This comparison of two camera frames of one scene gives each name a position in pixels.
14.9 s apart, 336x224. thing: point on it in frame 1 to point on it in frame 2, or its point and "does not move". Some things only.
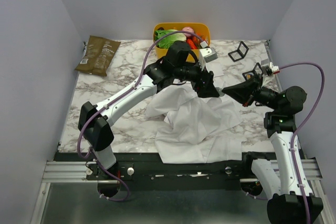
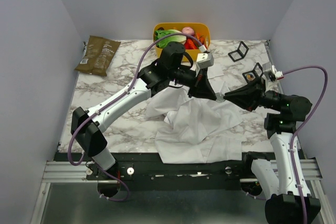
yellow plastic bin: x=201 y=28 does not move
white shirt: x=191 y=133 does not move
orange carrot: x=196 y=41 to x=201 y=39
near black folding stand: x=251 y=75 does not move
